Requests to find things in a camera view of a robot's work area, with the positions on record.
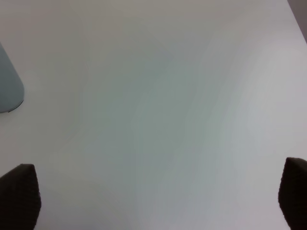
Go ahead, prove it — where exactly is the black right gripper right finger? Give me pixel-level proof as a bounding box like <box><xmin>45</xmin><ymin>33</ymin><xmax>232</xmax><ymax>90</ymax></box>
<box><xmin>278</xmin><ymin>157</ymin><xmax>307</xmax><ymax>230</ymax></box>

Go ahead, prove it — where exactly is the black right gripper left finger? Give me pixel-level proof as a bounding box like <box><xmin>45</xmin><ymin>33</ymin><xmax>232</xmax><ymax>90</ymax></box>
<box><xmin>0</xmin><ymin>164</ymin><xmax>42</xmax><ymax>230</ymax></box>

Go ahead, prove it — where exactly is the teal plastic cup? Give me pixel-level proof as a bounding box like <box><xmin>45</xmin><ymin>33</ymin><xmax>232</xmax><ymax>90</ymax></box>
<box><xmin>0</xmin><ymin>44</ymin><xmax>24</xmax><ymax>113</ymax></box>

